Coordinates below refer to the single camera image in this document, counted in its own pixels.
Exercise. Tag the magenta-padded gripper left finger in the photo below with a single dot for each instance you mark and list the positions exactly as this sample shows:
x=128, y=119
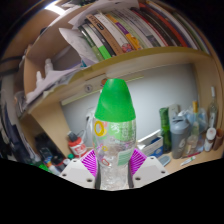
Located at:
x=76, y=173

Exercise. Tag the wooden shelf unit with books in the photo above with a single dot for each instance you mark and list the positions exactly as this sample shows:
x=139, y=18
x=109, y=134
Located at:
x=133, y=36

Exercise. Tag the glass jar with white lid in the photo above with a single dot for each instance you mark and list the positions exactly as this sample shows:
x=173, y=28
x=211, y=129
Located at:
x=209, y=140

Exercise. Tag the clear glass bottle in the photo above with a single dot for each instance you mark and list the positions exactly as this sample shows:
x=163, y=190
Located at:
x=212, y=110

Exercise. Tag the grey shaker bottle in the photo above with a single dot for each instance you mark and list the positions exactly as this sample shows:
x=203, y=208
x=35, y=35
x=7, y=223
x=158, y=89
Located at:
x=179, y=140

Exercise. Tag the clear bottle with green cap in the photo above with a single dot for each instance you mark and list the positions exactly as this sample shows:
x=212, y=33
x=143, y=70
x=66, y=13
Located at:
x=115, y=103

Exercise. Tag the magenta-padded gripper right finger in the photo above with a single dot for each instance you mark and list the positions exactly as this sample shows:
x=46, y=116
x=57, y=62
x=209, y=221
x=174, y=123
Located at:
x=151, y=170

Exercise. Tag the brown mug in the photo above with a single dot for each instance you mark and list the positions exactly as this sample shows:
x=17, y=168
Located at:
x=219, y=139

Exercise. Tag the red and white canister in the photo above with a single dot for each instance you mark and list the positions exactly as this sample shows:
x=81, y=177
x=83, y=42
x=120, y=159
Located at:
x=78, y=148

